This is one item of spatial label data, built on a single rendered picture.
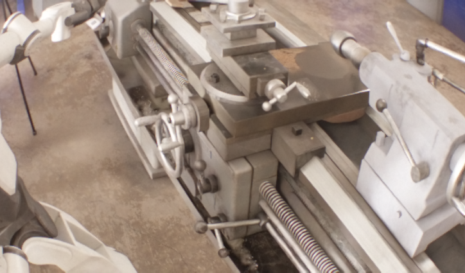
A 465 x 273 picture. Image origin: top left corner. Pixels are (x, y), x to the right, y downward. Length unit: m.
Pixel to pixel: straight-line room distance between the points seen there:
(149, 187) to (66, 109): 0.88
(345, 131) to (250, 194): 0.43
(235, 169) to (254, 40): 0.36
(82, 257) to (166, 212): 1.38
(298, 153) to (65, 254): 0.71
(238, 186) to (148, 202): 1.11
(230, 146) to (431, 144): 0.64
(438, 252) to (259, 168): 0.67
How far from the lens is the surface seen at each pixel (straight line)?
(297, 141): 1.63
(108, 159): 2.98
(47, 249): 1.28
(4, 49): 1.37
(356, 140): 1.93
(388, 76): 1.45
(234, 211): 1.73
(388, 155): 1.44
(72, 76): 3.76
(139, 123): 1.85
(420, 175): 1.31
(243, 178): 1.66
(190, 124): 1.69
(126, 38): 2.65
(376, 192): 1.48
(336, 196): 1.52
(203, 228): 1.65
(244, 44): 1.67
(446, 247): 1.64
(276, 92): 1.55
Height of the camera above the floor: 1.84
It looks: 36 degrees down
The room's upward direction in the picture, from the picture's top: 2 degrees clockwise
